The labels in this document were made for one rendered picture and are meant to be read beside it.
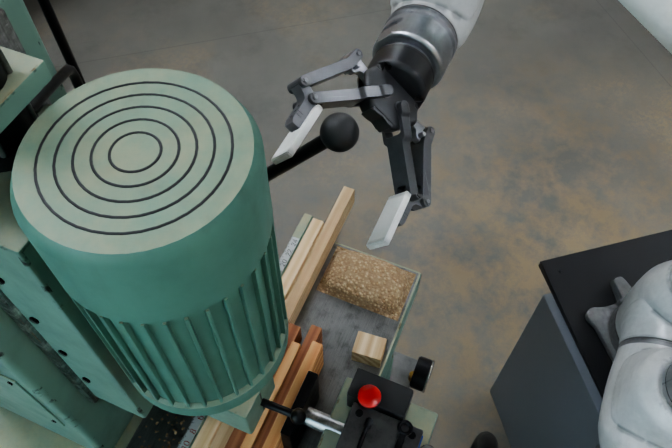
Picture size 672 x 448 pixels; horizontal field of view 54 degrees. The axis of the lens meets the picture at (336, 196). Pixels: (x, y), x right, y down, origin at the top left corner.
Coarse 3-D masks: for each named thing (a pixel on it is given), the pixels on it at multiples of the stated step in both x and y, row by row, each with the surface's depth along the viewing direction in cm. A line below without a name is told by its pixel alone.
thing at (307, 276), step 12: (348, 192) 113; (336, 204) 112; (348, 204) 113; (336, 216) 110; (324, 228) 109; (336, 228) 110; (324, 240) 108; (312, 252) 106; (324, 252) 107; (312, 264) 105; (300, 276) 104; (312, 276) 105; (300, 288) 103; (288, 300) 101; (300, 300) 102; (288, 312) 100; (216, 444) 89
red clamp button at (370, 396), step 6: (360, 390) 85; (366, 390) 85; (372, 390) 85; (378, 390) 85; (360, 396) 84; (366, 396) 84; (372, 396) 84; (378, 396) 84; (360, 402) 84; (366, 402) 84; (372, 402) 84; (378, 402) 84
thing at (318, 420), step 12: (312, 372) 89; (312, 384) 88; (300, 396) 87; (312, 396) 90; (312, 408) 90; (288, 420) 85; (312, 420) 89; (324, 420) 89; (336, 420) 89; (288, 432) 84; (300, 432) 90; (288, 444) 88
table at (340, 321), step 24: (312, 288) 107; (312, 312) 104; (336, 312) 104; (360, 312) 104; (408, 312) 109; (336, 336) 102; (384, 336) 102; (336, 360) 100; (384, 360) 100; (336, 384) 98; (312, 432) 94
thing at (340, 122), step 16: (320, 128) 58; (336, 128) 56; (352, 128) 57; (304, 144) 62; (320, 144) 59; (336, 144) 57; (352, 144) 57; (288, 160) 63; (304, 160) 62; (272, 176) 67
